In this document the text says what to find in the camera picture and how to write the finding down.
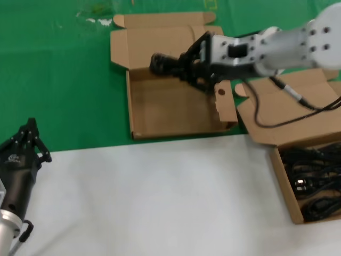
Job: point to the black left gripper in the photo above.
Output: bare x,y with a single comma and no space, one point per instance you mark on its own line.
17,176

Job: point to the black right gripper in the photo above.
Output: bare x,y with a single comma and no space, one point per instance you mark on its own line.
209,72

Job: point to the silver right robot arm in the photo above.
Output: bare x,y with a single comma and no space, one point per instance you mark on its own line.
301,48

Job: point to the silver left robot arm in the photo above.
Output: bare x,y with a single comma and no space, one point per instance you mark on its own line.
8,229

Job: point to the cardboard box with round holes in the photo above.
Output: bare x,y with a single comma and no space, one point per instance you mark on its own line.
170,112

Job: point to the green table mat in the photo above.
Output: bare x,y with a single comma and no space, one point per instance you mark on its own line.
53,80

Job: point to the white debris scraps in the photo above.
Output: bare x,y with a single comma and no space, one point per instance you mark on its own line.
104,22

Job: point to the clear plastic scrap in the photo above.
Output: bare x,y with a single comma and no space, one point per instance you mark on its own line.
97,9

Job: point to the silver right wrist bracket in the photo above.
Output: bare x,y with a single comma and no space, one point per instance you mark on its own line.
231,58

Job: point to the silver wrist bracket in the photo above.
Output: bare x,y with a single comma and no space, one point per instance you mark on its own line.
231,58
2,193

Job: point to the silver left wrist bracket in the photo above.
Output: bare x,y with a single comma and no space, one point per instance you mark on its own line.
2,193

